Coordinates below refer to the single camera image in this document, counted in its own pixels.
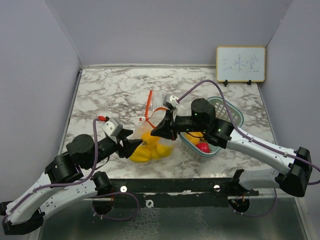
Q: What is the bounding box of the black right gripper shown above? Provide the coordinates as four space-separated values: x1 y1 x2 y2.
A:
150 109 207 142

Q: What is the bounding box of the yellow toy bell pepper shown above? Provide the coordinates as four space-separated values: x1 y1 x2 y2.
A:
129 145 151 163

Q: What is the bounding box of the small framed whiteboard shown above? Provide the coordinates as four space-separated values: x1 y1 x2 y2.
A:
216 45 266 85

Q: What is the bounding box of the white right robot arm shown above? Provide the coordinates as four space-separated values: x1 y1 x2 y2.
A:
151 98 312 197

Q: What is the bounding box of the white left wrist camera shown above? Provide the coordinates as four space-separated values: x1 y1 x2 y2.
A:
101 118 123 137

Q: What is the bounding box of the yellow toy apple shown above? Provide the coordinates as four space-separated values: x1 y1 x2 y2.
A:
141 131 160 149

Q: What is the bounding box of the pale green plastic basket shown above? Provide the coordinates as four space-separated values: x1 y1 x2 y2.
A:
179 96 245 162

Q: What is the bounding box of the clear orange-zip bag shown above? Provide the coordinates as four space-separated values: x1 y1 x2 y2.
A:
129 107 175 163
139 90 191 123

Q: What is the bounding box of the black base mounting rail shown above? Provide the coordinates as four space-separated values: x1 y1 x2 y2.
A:
49 159 263 218

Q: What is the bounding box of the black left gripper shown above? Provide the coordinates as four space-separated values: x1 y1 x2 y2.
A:
84 128 143 170

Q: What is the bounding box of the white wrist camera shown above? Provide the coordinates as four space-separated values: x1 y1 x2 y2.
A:
101 118 123 137
162 93 179 110

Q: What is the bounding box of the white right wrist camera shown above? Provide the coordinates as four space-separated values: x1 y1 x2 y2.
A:
162 93 179 110

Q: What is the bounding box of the red toy fruit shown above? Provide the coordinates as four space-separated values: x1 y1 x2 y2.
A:
196 142 211 154

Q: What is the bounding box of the orange-yellow toy bell pepper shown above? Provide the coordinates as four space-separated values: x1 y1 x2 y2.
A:
184 132 205 146

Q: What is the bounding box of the yellow toy lemon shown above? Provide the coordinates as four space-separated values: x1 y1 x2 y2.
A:
155 143 174 159

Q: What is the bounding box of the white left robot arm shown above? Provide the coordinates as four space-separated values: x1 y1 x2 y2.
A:
0 129 143 235

